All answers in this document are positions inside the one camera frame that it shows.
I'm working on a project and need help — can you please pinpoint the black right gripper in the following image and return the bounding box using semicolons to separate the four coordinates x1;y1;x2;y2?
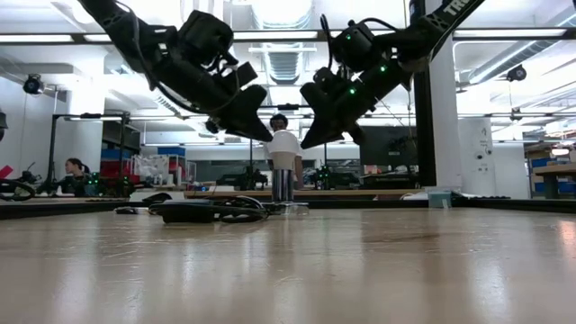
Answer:
300;58;413;149

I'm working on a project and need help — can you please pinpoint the person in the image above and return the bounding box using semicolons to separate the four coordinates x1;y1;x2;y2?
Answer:
56;157;99;198
263;112;306;191

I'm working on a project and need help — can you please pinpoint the black monitor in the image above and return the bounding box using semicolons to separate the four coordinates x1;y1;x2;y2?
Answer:
358;125;419;167

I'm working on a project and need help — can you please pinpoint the overhead LED light bar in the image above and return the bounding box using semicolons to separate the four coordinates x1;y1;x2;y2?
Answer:
0;27;576;45

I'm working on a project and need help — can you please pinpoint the black ceiling camera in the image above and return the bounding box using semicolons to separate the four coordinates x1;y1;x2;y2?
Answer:
506;63;528;83
22;74;45;95

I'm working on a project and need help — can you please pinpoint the wooden workbench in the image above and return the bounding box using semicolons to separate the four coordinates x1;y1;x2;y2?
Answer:
533;162;576;200

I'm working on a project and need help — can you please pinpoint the small blue cup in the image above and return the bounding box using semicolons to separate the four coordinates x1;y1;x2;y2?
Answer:
427;188;453;209

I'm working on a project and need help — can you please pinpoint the black aluminium table frame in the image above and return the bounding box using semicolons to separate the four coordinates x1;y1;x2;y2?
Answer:
0;197;576;221

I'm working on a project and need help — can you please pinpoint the black lamp power cord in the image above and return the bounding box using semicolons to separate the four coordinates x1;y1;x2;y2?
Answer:
148;195;271;225

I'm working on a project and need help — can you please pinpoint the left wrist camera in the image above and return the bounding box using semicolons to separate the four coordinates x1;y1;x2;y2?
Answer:
223;60;259;92

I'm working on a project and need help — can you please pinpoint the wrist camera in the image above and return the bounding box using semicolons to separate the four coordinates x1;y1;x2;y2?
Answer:
312;66;346;94
223;60;259;92

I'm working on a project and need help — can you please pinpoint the black background station frame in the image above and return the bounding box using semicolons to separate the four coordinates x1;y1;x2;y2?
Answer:
47;112;132;197

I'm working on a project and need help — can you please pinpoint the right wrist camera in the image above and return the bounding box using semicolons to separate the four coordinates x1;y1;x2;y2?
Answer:
312;66;346;94

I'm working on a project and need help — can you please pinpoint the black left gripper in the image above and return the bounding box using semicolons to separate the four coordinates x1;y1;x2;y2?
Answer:
168;62;275;143

